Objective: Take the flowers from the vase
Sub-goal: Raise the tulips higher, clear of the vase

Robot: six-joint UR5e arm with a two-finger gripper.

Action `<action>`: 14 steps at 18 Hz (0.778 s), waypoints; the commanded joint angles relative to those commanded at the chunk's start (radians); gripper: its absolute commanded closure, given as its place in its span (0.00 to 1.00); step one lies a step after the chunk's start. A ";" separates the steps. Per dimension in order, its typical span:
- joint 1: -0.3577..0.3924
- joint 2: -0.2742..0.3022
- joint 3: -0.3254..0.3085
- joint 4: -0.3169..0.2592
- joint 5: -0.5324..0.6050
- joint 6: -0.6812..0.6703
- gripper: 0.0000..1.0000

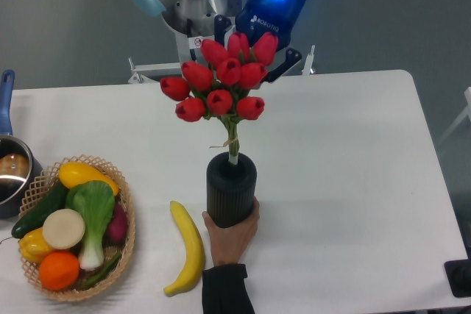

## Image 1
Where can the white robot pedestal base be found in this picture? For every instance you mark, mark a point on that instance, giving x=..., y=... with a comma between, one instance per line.
x=154, y=69

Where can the black sleeved forearm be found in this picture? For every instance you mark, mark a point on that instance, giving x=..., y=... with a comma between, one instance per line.
x=224, y=290

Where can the dark ribbed vase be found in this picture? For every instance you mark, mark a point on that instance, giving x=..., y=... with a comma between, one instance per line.
x=230, y=189

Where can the green bok choy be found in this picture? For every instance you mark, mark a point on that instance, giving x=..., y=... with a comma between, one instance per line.
x=94, y=201

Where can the white furniture at right edge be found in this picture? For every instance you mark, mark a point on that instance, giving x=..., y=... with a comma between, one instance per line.
x=464, y=115

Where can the green bean pod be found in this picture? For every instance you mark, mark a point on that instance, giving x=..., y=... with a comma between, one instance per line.
x=103, y=272

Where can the red tulip bouquet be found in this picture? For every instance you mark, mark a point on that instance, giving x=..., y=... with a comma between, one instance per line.
x=220, y=88

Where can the blue handled saucepan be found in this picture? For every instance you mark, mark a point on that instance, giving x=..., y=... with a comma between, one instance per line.
x=19, y=167

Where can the person's hand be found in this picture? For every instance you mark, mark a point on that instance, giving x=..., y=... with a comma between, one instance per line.
x=227, y=245

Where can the yellow banana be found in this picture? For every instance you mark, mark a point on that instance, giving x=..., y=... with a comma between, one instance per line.
x=191, y=272

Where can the blue Robotiq gripper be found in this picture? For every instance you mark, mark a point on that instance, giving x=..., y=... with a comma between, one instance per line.
x=258, y=17

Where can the yellow bell pepper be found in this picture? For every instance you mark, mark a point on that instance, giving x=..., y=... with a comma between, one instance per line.
x=33, y=246

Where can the yellow squash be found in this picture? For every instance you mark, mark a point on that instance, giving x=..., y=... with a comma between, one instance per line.
x=72, y=174

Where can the dark green cucumber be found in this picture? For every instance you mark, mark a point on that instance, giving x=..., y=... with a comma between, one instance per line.
x=54, y=200

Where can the purple sweet potato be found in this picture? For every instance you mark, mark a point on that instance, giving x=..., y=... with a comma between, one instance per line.
x=117, y=228

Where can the orange fruit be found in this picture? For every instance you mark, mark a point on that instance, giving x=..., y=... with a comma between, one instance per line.
x=59, y=270

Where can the black device at table edge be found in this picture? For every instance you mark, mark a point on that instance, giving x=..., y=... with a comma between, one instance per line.
x=458, y=276

